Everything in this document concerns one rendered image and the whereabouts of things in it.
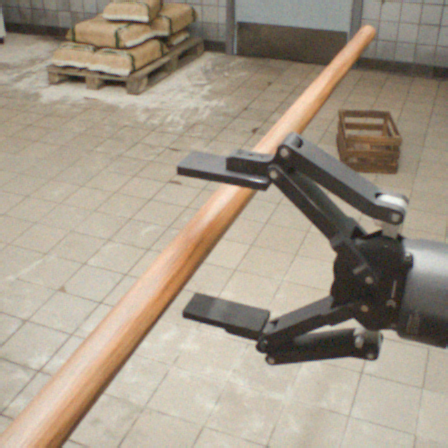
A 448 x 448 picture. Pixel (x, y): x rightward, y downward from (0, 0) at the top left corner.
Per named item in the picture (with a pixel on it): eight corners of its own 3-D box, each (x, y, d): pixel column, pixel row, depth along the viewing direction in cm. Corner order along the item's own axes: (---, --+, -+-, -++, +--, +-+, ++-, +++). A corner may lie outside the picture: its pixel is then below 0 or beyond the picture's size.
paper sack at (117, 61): (128, 80, 428) (126, 58, 419) (86, 75, 441) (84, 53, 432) (170, 55, 475) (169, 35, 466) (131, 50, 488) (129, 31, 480)
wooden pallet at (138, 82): (138, 95, 436) (137, 76, 429) (47, 84, 462) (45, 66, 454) (204, 54, 532) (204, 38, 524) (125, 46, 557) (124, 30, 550)
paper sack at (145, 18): (149, 27, 440) (149, 4, 431) (101, 26, 443) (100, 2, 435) (166, 12, 493) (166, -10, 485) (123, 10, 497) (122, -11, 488)
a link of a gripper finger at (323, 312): (374, 268, 47) (384, 281, 47) (267, 317, 53) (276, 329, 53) (365, 297, 43) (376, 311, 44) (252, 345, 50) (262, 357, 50)
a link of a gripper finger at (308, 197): (366, 291, 43) (381, 282, 42) (258, 177, 42) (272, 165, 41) (375, 262, 46) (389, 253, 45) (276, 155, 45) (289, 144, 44)
